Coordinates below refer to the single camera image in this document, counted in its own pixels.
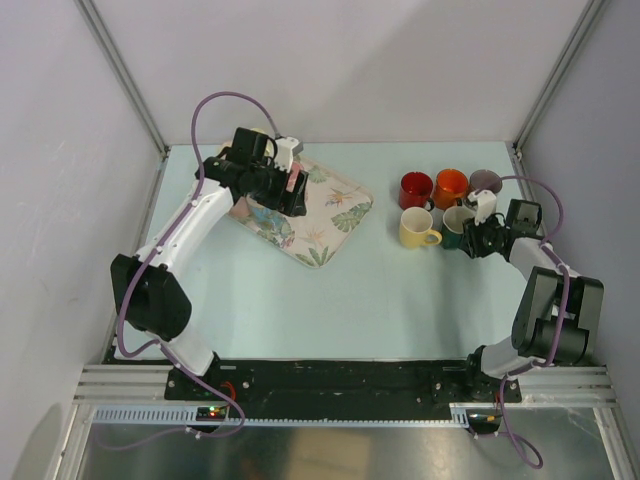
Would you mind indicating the orange mug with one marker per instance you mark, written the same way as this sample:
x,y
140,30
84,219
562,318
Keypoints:
x,y
451,186

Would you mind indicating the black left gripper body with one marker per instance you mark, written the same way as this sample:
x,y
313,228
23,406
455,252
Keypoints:
x,y
270,188

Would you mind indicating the red mug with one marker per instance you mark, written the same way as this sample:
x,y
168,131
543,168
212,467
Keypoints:
x,y
415,191

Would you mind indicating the grey slotted cable duct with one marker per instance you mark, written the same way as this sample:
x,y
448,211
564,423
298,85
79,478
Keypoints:
x,y
193,415

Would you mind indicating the purple mug black handle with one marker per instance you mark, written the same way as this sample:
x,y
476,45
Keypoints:
x,y
484,179

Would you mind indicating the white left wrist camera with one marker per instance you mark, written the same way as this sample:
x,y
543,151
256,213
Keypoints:
x,y
286,149

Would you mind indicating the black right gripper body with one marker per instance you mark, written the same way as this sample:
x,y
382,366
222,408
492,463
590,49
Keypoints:
x,y
482,239

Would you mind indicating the leaf pattern serving tray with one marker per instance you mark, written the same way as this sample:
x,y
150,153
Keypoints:
x,y
336,205

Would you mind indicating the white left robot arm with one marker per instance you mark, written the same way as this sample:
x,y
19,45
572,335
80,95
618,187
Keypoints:
x,y
147,291

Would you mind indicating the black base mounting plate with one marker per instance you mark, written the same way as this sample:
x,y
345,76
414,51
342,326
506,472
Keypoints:
x,y
332,390

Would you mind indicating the beige mug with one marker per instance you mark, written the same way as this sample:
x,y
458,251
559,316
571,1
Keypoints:
x,y
223,149

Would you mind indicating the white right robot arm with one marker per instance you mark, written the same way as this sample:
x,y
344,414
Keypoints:
x,y
557,320

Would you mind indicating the dark green mug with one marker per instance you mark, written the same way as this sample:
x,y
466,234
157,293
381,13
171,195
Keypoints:
x,y
452,228

